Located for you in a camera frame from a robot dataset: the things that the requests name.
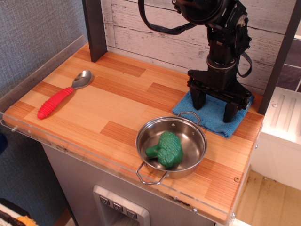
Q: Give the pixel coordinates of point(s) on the clear acrylic table guard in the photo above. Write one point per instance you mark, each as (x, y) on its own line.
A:
(98, 124)

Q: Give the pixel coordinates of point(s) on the yellow object bottom left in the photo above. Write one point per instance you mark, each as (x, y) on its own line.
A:
(27, 221)

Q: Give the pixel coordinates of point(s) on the dark shelf post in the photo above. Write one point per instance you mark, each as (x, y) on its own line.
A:
(95, 28)
(280, 60)

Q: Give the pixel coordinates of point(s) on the blue cloth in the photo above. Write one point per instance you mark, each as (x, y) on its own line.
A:
(211, 115)

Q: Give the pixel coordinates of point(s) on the dark right shelf post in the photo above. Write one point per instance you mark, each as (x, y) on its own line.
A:
(280, 60)

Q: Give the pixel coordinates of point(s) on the dark left shelf post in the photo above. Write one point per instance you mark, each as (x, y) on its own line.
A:
(95, 28)

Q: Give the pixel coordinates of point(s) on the green toy broccoli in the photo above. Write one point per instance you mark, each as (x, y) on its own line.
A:
(168, 151)

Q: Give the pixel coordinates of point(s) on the red handled metal spoon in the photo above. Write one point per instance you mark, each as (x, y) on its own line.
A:
(82, 80)

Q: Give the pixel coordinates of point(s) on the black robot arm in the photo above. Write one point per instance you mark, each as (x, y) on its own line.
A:
(228, 39)

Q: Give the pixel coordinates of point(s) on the grey cabinet button panel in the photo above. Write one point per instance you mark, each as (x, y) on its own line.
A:
(115, 210)

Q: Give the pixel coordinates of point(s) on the stainless steel pan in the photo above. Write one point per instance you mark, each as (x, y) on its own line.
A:
(193, 140)

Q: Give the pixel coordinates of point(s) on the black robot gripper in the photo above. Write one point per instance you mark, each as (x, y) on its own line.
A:
(221, 84)

